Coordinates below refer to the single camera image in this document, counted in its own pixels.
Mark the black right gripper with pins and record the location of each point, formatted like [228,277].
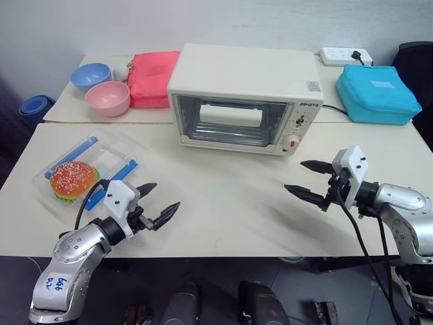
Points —
[340,189]

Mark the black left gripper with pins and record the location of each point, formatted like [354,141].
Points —
[138,219]

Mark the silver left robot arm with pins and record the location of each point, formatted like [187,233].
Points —
[74,250]

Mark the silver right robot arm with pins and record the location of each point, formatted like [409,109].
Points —
[402,203]

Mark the clear plastic container blue clips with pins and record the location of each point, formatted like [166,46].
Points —
[108,152]

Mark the cream toaster oven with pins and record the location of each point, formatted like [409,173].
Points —
[243,74]

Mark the toy hamburger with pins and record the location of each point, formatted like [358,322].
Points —
[72,179]

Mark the light blue fabric bag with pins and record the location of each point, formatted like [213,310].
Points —
[375,94]

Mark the pink plastic bowl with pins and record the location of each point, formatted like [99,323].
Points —
[108,100]

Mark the pink fabric zip bag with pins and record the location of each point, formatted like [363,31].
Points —
[152,79]

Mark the white power strip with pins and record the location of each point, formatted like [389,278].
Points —
[338,55]

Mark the black power plug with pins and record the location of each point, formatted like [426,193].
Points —
[358,55]

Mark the blue plastic bowl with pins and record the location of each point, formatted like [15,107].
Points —
[89,76]

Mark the black chair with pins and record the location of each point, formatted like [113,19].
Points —
[417,74]

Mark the rolled blue foam mat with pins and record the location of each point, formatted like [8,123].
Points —
[34,108]

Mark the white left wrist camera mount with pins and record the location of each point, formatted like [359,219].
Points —
[116,198]

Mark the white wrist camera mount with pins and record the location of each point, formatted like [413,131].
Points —
[116,198]
[352,166]

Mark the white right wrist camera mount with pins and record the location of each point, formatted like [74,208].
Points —
[352,166]

